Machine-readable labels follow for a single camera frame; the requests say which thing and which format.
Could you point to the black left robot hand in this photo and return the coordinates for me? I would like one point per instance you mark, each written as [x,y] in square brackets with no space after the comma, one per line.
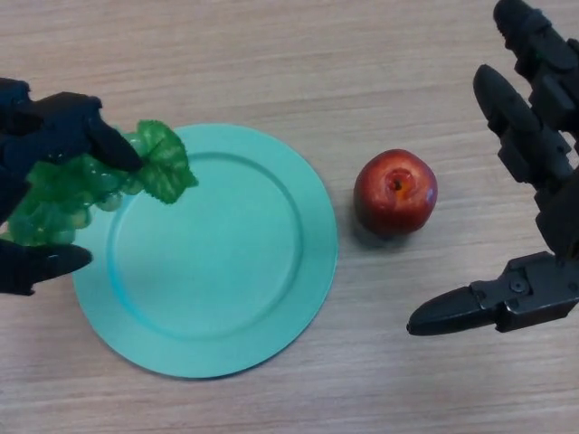
[59,131]

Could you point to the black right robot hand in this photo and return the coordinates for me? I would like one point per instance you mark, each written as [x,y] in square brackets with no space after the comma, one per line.
[549,149]

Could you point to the green grape bunch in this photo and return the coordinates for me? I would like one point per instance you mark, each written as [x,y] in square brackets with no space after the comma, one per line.
[68,199]

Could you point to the round teal plate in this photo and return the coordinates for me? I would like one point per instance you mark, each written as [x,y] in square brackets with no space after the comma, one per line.
[212,262]

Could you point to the red apple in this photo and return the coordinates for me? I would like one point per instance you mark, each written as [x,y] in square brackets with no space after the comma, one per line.
[395,194]

